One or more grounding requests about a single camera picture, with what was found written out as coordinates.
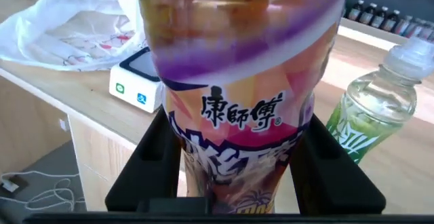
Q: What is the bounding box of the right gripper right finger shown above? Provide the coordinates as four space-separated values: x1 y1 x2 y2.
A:
289 113 387 215

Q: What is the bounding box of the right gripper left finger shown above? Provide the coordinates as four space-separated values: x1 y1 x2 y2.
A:
104 107 182 213

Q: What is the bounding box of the orange purple drink bottle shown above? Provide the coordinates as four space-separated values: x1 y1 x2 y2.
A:
137 0 349 214

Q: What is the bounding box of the white barcode scanner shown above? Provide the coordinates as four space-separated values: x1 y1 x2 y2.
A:
108 46 165 114

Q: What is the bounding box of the white plastic shopping bag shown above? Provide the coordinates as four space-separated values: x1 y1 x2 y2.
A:
0 0 149 73

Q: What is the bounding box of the clear green label bottle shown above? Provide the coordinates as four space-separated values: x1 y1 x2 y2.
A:
325 36 434 166

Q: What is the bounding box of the row of bottles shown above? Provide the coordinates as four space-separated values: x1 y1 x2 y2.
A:
342 0 434 43

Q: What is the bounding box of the white cable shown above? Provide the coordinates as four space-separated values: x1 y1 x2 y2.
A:
0 170 85 212

